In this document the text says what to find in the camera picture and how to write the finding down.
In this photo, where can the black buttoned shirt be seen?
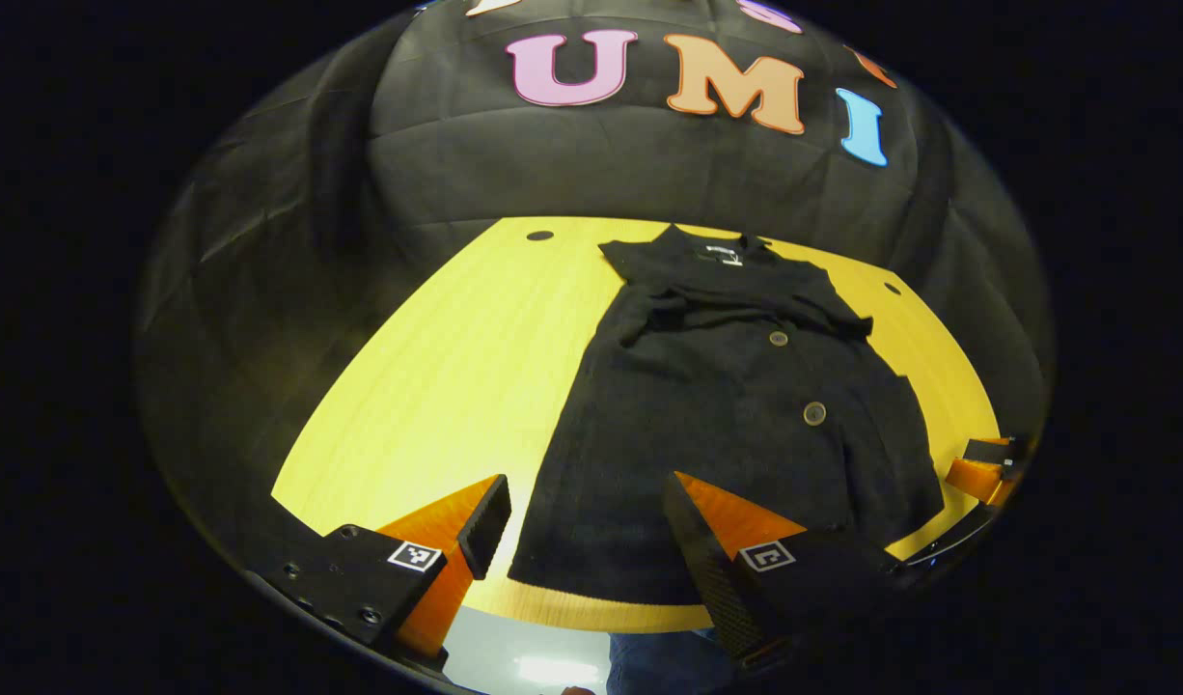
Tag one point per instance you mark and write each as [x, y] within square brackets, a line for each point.
[727, 434]

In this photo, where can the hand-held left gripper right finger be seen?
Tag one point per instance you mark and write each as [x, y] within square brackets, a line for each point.
[712, 589]

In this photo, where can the black backdrop cloth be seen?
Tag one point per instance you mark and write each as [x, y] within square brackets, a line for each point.
[601, 164]

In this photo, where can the person's blue jeans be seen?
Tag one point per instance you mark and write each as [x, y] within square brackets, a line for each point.
[669, 666]

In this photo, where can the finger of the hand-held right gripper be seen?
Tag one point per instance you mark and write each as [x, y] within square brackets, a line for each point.
[973, 478]

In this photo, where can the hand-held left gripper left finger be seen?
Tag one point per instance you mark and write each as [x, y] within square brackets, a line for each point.
[485, 526]

